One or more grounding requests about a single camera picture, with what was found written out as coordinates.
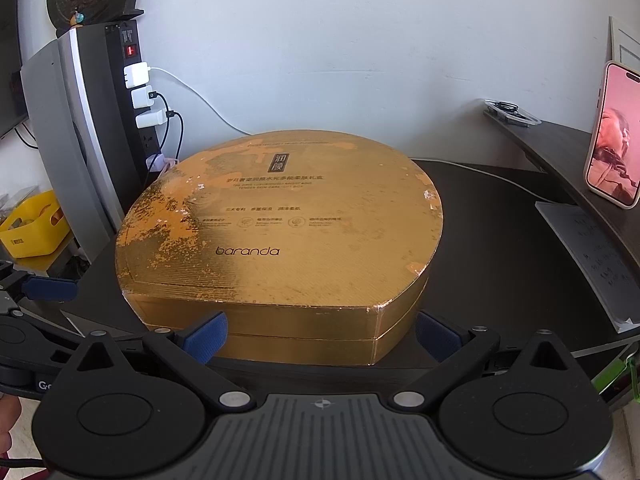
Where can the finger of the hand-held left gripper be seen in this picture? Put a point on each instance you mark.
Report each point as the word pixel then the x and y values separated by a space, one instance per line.
pixel 55 325
pixel 50 288

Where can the black power strip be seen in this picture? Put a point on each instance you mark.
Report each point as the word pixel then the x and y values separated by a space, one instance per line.
pixel 127 35

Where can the silver computer tower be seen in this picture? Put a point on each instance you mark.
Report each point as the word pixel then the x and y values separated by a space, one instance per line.
pixel 65 140

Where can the black monitor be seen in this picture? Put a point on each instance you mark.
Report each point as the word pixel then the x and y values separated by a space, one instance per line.
pixel 10 105

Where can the large white charger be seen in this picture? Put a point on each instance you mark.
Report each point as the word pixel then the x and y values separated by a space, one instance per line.
pixel 136 74

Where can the flat white charger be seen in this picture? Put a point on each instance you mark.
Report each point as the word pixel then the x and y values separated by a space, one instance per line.
pixel 150 119

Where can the clear plastic tray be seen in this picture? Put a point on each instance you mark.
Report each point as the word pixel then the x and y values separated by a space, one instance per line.
pixel 510 111

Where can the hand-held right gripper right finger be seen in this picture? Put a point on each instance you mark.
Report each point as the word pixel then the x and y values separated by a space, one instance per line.
pixel 439 337

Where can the yellow plastic basket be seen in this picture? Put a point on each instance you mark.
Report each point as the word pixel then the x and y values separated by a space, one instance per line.
pixel 30 232

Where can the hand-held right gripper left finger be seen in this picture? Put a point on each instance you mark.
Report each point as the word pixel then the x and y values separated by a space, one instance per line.
pixel 206 337

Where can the green clip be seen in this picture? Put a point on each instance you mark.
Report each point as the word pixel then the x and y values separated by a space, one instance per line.
pixel 617 372

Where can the small colourful ornament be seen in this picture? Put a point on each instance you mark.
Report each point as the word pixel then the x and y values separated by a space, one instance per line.
pixel 77 17

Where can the person's left hand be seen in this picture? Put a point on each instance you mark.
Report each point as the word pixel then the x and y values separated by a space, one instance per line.
pixel 6 425

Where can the round gold gift box base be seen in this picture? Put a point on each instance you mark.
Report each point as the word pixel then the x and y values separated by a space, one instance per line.
pixel 300 351

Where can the dark wooden desk shelf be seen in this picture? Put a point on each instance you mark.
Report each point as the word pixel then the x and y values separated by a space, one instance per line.
pixel 560 150

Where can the pink smartphone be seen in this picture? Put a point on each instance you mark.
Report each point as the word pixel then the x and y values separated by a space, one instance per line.
pixel 612 145

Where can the round gold box lid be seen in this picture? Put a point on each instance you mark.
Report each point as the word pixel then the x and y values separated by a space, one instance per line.
pixel 280 210

